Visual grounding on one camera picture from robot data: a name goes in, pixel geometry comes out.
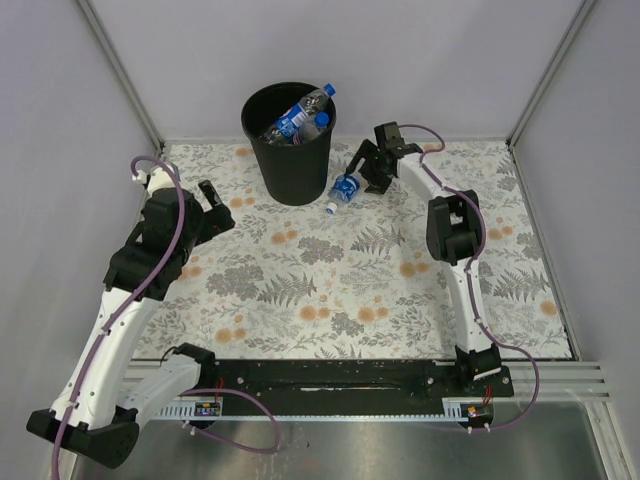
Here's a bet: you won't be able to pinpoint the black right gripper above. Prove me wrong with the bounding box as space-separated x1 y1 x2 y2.
343 140 392 197

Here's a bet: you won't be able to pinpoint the blue label bottle white cap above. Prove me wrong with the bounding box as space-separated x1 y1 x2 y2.
326 175 361 214

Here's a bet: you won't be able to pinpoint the Pepsi bottle blue cap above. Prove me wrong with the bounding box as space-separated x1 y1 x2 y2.
292 112 330 145

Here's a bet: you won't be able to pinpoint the clear bottle red cap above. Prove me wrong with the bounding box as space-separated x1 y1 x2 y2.
260 126 287 145

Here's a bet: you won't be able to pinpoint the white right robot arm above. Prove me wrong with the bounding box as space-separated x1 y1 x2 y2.
345 122 502 396

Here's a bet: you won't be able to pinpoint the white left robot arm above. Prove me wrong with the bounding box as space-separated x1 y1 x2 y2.
26 181 235 469

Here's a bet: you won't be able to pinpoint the black plastic bin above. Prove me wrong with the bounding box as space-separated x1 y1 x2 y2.
241 82 336 206

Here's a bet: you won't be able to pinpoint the floral table mat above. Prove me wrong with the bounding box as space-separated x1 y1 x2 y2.
135 141 572 359

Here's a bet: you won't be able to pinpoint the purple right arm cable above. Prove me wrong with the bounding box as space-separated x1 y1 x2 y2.
399 122 541 435

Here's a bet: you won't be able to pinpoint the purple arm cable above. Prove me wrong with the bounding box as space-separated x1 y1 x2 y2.
399 122 541 435
52 154 282 480

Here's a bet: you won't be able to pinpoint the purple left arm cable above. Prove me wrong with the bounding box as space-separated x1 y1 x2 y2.
52 154 282 480

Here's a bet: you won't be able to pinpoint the white slotted cable duct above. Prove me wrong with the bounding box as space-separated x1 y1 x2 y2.
153 400 223 422

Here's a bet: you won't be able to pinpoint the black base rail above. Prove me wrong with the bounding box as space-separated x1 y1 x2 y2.
196 359 514 418

